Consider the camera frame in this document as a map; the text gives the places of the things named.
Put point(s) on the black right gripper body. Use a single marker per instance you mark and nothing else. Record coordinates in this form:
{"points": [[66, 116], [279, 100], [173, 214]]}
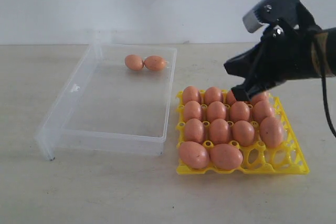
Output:
{"points": [[287, 56]]}

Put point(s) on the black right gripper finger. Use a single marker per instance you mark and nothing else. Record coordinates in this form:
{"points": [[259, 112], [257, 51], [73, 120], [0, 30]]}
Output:
{"points": [[244, 64], [251, 87]]}

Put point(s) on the brown egg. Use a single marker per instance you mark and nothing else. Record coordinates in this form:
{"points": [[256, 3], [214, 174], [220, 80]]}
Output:
{"points": [[239, 111], [219, 132], [260, 97], [262, 110], [244, 133], [134, 62], [271, 132], [194, 131], [226, 157], [230, 98], [191, 93], [194, 155], [192, 110], [213, 94], [155, 63], [216, 110]]}

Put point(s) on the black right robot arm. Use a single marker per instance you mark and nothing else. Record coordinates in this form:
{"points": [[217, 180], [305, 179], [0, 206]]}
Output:
{"points": [[325, 42]]}

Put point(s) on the yellow plastic egg tray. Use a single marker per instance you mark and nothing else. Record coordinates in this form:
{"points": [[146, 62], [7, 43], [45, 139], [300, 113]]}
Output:
{"points": [[287, 158]]}

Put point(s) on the clear plastic container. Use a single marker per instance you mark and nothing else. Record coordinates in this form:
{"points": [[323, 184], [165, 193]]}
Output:
{"points": [[104, 106]]}

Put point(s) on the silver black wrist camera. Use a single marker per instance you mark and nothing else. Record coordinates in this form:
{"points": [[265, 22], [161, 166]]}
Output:
{"points": [[275, 12]]}

